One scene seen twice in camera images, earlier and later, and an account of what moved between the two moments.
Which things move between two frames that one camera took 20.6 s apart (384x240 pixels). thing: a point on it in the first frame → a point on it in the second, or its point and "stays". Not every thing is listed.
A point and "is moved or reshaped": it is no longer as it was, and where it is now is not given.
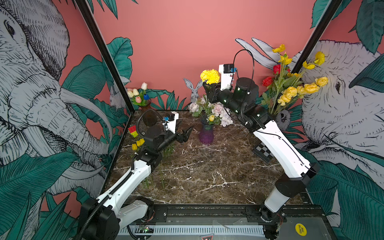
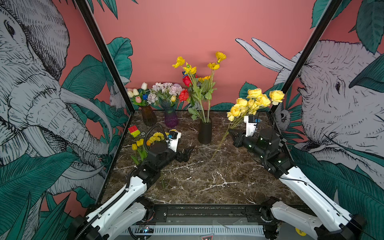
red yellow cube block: (132, 130) stays
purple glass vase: (206, 134) is moved or reshaped
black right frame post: (318, 30) stays
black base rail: (316, 217) stays
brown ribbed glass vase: (149, 116) stays
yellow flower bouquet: (284, 87) → (200, 93)
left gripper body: (177, 137) → (180, 158)
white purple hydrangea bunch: (212, 113) → (174, 89)
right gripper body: (217, 97) → (243, 141)
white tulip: (144, 85) stays
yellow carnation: (212, 76) is moved or reshaped
